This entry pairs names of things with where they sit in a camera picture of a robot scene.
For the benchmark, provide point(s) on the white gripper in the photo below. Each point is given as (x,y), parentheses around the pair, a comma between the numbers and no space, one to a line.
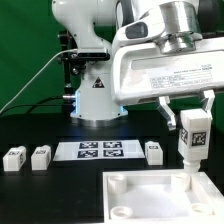
(141,74)

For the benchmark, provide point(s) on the white marker sheet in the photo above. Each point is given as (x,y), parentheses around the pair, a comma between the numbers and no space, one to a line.
(93,150)

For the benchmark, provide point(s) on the white obstacle rail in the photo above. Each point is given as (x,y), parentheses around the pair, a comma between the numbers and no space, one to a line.
(210,194)

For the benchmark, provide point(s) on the white square tabletop part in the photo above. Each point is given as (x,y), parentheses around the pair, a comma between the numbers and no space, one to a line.
(155,197)

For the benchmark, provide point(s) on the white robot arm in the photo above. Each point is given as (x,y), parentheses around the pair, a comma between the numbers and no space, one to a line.
(93,25)

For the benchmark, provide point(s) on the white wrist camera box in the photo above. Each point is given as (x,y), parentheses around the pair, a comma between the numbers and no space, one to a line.
(147,28)

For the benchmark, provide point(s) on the black camera stand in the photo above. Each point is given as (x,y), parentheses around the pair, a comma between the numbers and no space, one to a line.
(72,67)

